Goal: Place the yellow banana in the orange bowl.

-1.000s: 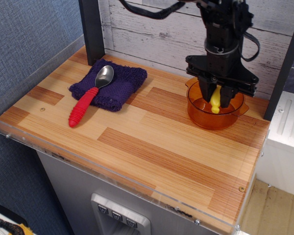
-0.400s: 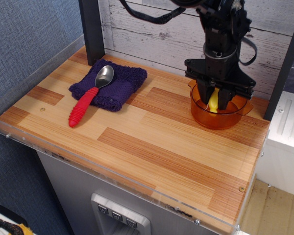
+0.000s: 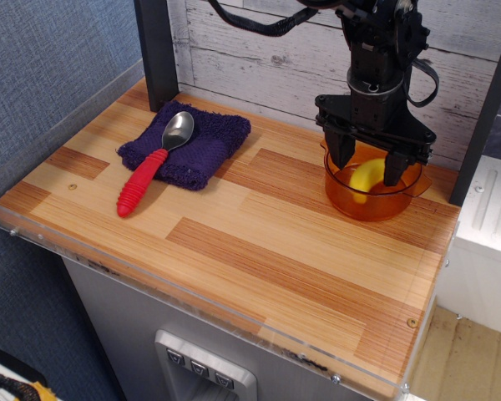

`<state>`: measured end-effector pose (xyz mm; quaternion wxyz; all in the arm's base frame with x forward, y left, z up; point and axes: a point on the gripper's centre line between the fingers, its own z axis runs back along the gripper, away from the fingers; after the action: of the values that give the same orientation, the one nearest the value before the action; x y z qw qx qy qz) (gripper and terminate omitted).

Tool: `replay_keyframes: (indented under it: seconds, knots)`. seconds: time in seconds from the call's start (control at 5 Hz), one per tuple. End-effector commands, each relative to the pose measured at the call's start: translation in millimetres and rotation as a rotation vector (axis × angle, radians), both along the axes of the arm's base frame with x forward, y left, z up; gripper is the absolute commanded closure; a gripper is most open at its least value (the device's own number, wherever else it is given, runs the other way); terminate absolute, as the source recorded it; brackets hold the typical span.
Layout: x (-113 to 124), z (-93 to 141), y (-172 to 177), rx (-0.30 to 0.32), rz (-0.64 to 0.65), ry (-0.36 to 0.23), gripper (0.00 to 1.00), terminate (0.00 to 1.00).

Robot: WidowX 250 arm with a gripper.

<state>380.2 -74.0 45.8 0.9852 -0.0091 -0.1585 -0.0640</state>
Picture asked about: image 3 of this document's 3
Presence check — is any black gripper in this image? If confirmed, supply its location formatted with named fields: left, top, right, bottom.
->
left=315, top=79, right=436, bottom=186

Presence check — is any yellow toy banana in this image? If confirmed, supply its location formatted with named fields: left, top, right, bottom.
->
left=349, top=158, right=385, bottom=205

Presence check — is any orange transparent plastic bowl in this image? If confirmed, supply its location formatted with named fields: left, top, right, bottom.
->
left=321, top=141, right=432, bottom=221

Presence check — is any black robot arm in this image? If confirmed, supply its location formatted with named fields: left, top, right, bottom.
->
left=304, top=1, right=439, bottom=186

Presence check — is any white ribbed appliance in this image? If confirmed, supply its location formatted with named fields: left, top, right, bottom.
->
left=457, top=156, right=501, bottom=262

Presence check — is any purple folded cloth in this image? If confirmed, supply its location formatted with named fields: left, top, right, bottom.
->
left=117, top=100, right=251, bottom=190

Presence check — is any grey cabinet with button panel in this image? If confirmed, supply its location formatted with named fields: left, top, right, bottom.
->
left=64, top=259, right=365, bottom=400

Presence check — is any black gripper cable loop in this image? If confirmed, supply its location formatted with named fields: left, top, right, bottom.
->
left=407, top=58, right=440, bottom=109

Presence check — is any black braided cable bundle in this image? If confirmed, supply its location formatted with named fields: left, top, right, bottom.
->
left=206, top=0, right=321, bottom=38

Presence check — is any dark right vertical post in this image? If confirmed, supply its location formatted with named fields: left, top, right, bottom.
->
left=448, top=54, right=501, bottom=206

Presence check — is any dark vertical post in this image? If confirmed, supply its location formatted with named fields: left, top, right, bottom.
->
left=134, top=0, right=180, bottom=112
left=448, top=54, right=501, bottom=206

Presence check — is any red handled metal spoon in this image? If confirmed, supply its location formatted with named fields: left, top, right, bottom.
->
left=117, top=111, right=195, bottom=218

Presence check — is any dark left vertical post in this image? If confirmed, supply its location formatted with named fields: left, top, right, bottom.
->
left=134, top=0, right=180, bottom=112

